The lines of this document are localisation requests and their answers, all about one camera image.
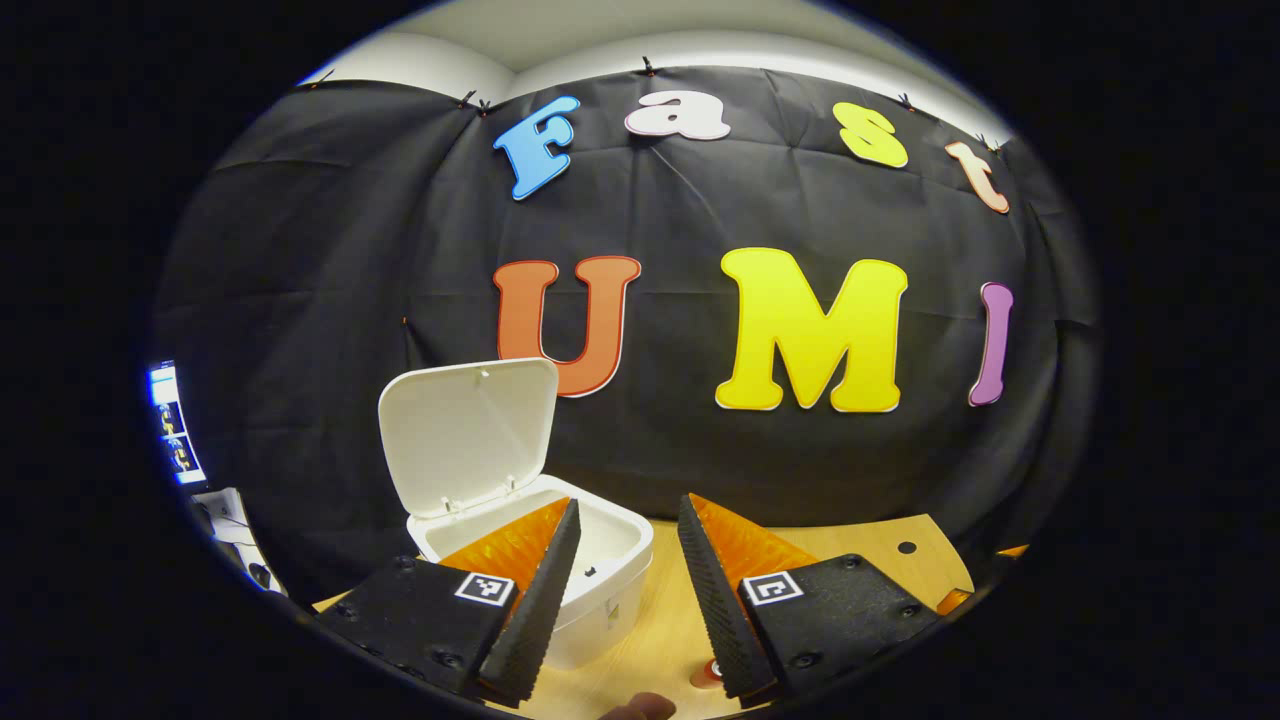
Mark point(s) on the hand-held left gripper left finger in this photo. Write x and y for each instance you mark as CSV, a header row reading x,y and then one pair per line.
x,y
540,620

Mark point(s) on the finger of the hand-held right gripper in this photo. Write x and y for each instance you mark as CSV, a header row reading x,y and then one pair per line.
x,y
1012,550
953,601

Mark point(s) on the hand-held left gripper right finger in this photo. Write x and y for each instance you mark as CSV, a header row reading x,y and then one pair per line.
x,y
722,620

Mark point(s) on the red pop can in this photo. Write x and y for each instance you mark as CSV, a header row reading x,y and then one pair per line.
x,y
706,675

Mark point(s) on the white desktop garbage bin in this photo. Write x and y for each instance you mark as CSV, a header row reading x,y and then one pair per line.
x,y
470,430

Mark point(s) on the wooden desktop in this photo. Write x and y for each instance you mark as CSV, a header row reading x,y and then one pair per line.
x,y
870,545

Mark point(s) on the black backdrop cloth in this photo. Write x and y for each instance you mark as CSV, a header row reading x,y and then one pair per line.
x,y
700,450

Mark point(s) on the black computer mouse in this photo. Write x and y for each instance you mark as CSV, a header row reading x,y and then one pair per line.
x,y
260,574

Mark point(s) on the white side table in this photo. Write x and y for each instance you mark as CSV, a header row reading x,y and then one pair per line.
x,y
235,530

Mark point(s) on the computer monitor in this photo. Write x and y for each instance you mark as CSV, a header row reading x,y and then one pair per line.
x,y
175,425

